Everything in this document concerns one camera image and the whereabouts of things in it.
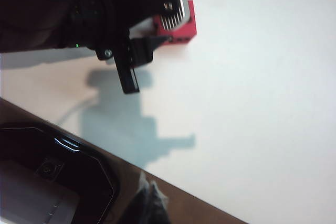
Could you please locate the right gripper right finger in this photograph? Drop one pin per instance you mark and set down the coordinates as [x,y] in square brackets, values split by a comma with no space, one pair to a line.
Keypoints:
[158,208]

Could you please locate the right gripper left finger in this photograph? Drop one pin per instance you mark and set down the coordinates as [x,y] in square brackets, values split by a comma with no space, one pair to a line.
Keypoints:
[137,208]

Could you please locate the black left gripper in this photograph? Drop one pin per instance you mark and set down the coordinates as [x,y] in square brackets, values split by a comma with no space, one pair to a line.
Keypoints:
[120,40]

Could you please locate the pink block Y B four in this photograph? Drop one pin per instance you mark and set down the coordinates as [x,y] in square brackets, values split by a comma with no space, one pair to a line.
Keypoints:
[190,24]

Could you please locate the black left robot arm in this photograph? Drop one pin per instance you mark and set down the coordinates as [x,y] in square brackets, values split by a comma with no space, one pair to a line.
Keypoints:
[39,11]

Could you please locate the black glossy base housing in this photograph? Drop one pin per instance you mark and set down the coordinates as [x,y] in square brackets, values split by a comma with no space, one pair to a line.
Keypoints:
[52,171]

